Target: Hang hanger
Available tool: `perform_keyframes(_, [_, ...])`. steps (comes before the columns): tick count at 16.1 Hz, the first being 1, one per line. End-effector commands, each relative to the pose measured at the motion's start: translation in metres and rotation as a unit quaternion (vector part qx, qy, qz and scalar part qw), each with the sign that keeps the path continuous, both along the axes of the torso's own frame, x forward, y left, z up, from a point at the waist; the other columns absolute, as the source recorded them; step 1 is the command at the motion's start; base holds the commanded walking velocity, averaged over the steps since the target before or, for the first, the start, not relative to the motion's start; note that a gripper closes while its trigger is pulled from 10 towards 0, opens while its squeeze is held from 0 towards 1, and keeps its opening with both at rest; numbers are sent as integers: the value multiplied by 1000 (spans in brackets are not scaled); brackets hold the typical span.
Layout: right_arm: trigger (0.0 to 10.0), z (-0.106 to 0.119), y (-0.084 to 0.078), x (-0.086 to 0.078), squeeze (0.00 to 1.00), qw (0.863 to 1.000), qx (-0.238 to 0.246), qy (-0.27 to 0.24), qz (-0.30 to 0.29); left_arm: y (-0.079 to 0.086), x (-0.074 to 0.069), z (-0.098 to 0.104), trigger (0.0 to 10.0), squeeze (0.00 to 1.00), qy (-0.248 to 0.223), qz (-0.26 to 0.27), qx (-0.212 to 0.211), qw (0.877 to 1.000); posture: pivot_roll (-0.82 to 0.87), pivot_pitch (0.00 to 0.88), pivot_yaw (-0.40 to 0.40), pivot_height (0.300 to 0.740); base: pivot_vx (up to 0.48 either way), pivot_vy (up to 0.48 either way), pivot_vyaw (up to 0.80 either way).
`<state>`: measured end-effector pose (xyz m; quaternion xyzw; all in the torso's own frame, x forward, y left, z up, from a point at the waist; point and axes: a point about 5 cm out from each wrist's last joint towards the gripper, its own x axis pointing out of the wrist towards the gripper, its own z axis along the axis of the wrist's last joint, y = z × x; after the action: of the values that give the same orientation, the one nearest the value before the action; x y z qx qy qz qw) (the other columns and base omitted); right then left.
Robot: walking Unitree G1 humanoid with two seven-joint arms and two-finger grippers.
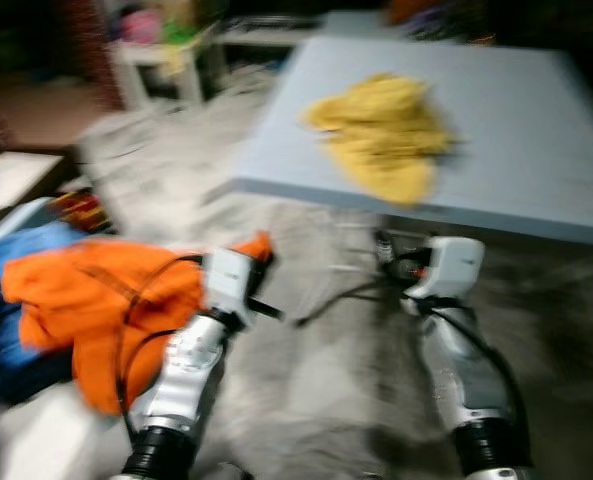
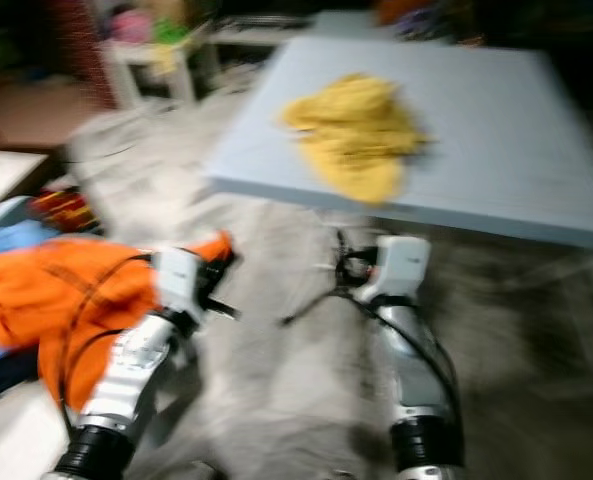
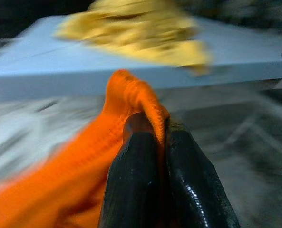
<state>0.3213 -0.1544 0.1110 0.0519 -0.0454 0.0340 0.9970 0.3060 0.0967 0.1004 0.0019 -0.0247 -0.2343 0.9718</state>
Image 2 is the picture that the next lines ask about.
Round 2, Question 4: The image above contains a red patterned item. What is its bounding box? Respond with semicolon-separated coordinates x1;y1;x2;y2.
31;188;97;233

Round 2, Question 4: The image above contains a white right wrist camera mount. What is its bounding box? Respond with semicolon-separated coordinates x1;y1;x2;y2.
356;235;432;303

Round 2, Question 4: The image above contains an orange shirt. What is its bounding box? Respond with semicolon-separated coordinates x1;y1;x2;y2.
0;232;235;411

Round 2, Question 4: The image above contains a small white table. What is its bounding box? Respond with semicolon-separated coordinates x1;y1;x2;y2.
106;30;202;111

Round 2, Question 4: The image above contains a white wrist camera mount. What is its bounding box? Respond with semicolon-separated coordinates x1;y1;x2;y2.
151;248;207;321
356;235;432;303

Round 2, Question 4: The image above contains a stuffed toy pile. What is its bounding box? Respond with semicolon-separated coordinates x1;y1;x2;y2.
111;0;197;46

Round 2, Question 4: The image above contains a yellow knit shirt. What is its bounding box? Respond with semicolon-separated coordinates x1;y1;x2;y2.
279;72;429;206

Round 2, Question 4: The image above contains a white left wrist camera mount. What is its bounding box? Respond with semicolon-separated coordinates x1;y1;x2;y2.
151;248;207;321

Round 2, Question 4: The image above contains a white flat board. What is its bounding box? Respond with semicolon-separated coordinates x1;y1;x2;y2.
0;150;49;211

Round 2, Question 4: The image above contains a pale blue-white table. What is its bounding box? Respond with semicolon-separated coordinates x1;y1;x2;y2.
204;35;593;249

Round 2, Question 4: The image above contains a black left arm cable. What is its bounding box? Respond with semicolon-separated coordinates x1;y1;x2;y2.
58;252;157;421

